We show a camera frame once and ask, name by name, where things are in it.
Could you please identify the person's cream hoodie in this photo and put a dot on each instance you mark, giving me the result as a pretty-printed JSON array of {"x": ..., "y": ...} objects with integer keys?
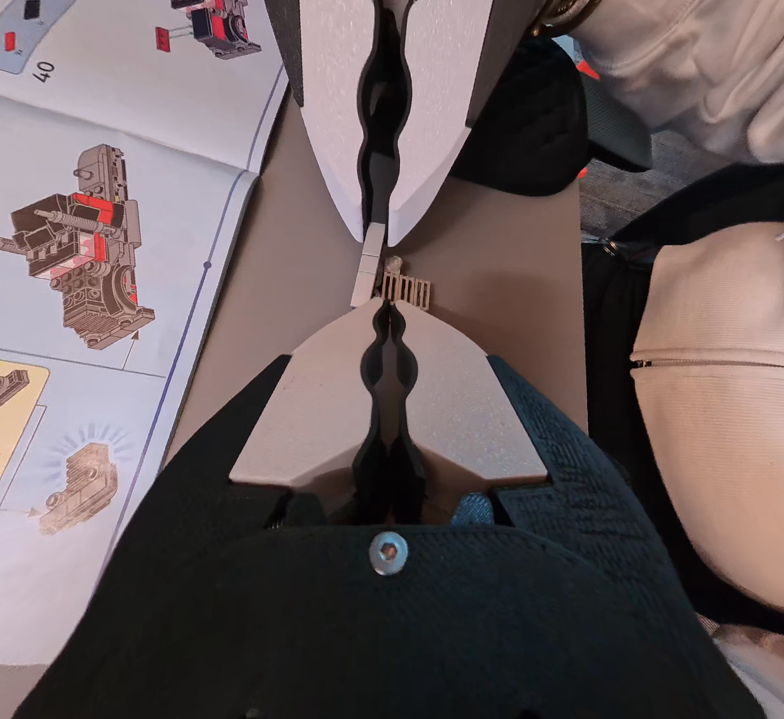
[{"x": 716, "y": 425}]

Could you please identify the long grey lego brick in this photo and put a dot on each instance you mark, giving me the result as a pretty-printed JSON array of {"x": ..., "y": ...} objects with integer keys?
[{"x": 369, "y": 268}]

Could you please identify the orange plastic object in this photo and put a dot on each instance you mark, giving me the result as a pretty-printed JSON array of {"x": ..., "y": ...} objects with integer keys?
[{"x": 588, "y": 68}]

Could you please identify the black chair armrest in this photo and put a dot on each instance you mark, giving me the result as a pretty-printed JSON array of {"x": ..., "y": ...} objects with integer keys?
[{"x": 618, "y": 124}]

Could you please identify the person's right forearm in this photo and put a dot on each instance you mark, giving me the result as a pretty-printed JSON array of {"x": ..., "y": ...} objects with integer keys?
[{"x": 686, "y": 26}]

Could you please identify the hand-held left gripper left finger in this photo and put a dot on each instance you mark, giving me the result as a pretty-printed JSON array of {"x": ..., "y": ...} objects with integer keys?
[{"x": 306, "y": 419}]

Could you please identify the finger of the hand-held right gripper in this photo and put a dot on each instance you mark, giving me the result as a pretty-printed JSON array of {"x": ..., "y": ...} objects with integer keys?
[
  {"x": 441, "y": 88},
  {"x": 331, "y": 69}
]

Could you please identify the black quilted office chair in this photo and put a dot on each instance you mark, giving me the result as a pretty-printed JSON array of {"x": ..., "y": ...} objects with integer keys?
[{"x": 527, "y": 137}]

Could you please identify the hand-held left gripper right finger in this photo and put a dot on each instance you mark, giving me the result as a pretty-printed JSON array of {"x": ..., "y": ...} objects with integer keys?
[{"x": 478, "y": 419}]

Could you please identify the grey grille lego assembly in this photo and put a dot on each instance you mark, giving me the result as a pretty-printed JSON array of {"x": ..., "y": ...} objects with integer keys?
[{"x": 407, "y": 290}]

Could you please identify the lego instruction booklet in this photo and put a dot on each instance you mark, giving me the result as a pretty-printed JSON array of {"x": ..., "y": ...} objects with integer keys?
[{"x": 122, "y": 118}]

